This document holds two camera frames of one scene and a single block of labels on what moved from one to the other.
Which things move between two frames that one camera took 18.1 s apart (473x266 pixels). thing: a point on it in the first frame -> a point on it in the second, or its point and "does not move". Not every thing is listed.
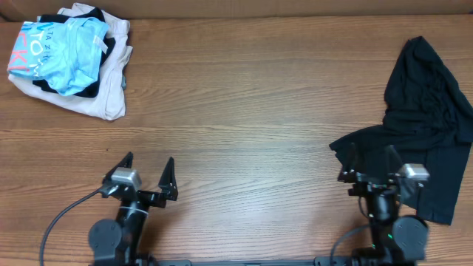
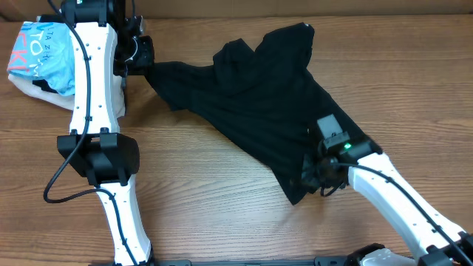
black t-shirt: (428, 120) -> (261, 97)
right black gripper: (368, 182) -> (340, 181)
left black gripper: (166, 182) -> (147, 58)
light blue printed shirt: (66, 55) does not move
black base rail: (327, 261) does not move
